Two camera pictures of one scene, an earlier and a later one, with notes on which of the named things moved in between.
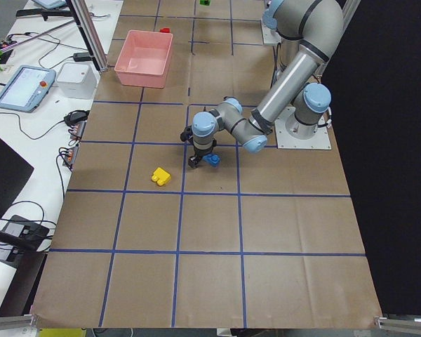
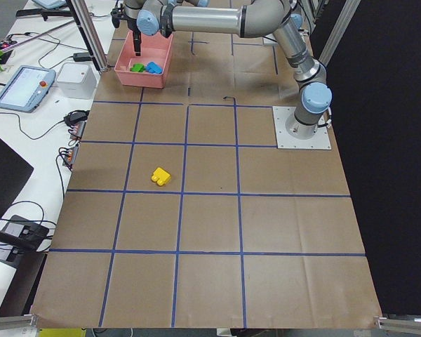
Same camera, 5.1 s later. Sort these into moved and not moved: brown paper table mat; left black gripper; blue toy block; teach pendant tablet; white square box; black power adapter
Moved: left black gripper; blue toy block
Not moved: brown paper table mat; white square box; teach pendant tablet; black power adapter
